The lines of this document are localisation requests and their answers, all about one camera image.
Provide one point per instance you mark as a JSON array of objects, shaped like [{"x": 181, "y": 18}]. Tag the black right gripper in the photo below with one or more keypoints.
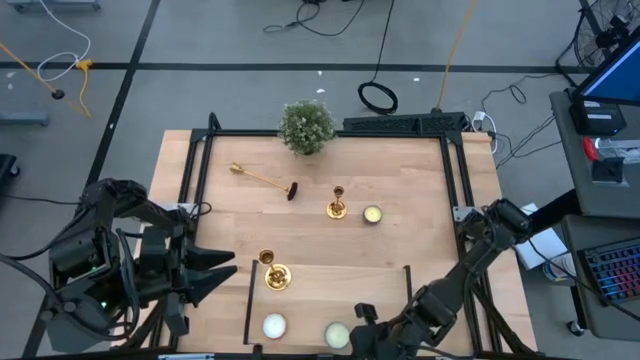
[{"x": 372, "y": 345}]

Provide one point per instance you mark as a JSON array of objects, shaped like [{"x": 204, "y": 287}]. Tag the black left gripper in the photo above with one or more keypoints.
[{"x": 160, "y": 265}]

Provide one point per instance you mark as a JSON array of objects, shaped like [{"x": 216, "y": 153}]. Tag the cream candle tin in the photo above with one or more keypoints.
[{"x": 337, "y": 335}]

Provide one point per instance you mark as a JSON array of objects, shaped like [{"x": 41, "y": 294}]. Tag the tall gold candlestick holder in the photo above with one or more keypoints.
[{"x": 277, "y": 276}]

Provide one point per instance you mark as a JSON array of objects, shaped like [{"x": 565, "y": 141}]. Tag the blue white patterned candle tin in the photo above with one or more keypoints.
[{"x": 274, "y": 326}]

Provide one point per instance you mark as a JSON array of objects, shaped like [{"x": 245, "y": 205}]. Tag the very long gold candlestick holder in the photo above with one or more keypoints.
[{"x": 236, "y": 168}]

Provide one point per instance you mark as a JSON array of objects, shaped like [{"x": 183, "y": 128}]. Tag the red patterned candle tin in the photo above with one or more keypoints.
[{"x": 372, "y": 214}]

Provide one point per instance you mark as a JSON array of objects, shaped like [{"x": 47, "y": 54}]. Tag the short gold candlestick holder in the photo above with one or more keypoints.
[{"x": 336, "y": 211}]

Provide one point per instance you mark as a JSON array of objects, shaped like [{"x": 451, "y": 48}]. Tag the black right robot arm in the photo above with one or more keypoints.
[{"x": 470, "y": 270}]

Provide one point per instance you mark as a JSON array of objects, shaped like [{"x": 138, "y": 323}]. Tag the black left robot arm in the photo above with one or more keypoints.
[{"x": 115, "y": 195}]

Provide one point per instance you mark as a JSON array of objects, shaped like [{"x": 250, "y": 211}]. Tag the wooden shelf riser black legs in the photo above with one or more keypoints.
[{"x": 340, "y": 300}]

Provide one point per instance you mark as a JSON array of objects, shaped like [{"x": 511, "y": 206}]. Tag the green potted plant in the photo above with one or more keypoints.
[{"x": 306, "y": 127}]

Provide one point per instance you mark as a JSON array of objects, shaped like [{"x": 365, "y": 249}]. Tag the white box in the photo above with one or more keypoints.
[{"x": 545, "y": 247}]

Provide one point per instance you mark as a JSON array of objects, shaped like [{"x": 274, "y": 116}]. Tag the white blue cup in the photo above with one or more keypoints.
[{"x": 557, "y": 270}]

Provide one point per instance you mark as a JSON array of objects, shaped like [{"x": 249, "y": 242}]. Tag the black caster base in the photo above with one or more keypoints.
[{"x": 7, "y": 165}]

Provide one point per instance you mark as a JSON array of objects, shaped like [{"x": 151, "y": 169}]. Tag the black round disc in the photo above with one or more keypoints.
[{"x": 58, "y": 94}]

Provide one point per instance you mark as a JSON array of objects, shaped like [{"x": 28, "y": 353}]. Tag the gray table foot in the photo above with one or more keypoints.
[
  {"x": 50, "y": 5},
  {"x": 22, "y": 119}
]

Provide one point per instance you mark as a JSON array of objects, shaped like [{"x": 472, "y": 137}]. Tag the gray desk with casters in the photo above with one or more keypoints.
[{"x": 590, "y": 230}]

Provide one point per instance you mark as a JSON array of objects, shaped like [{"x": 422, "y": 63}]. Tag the white charger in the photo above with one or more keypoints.
[{"x": 479, "y": 117}]

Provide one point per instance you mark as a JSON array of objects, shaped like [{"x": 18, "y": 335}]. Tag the backlit colourful keyboard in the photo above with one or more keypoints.
[{"x": 617, "y": 272}]

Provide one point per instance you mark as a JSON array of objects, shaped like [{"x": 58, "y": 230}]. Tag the red tool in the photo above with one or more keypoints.
[{"x": 590, "y": 149}]

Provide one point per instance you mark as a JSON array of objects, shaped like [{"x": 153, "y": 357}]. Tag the small black box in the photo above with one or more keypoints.
[{"x": 607, "y": 170}]

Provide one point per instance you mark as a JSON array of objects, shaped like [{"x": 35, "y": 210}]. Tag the clear plastic bag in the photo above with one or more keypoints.
[{"x": 620, "y": 150}]

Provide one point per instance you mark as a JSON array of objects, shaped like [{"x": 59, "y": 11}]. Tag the black device box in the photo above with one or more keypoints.
[{"x": 597, "y": 122}]

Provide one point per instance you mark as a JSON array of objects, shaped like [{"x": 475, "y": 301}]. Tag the blue screen monitor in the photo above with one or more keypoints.
[{"x": 620, "y": 75}]

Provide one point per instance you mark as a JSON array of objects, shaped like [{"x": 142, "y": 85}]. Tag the black fan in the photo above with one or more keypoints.
[{"x": 607, "y": 37}]

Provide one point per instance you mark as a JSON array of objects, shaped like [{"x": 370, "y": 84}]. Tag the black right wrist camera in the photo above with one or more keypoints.
[{"x": 366, "y": 314}]

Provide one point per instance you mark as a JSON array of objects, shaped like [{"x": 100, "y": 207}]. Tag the black aluminium table frame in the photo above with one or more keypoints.
[{"x": 240, "y": 133}]

